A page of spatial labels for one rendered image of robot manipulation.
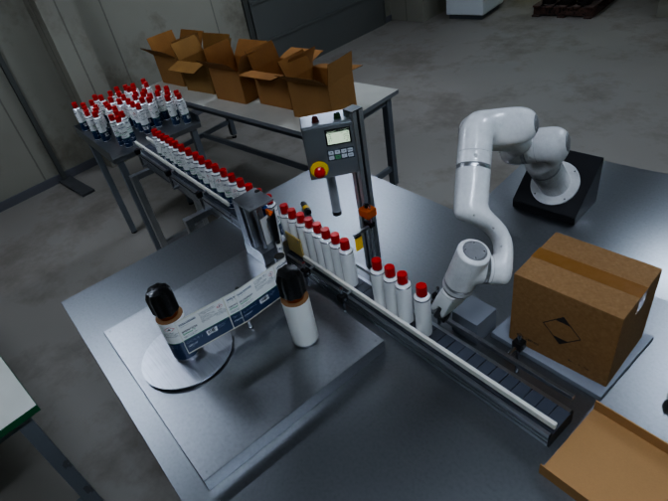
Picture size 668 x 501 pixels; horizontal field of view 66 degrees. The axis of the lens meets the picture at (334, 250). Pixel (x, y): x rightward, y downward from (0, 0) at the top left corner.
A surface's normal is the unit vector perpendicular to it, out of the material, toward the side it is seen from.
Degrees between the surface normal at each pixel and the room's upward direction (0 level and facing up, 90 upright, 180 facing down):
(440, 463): 0
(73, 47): 90
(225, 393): 0
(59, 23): 90
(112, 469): 0
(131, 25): 90
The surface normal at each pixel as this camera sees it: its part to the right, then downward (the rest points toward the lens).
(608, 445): -0.15, -0.78
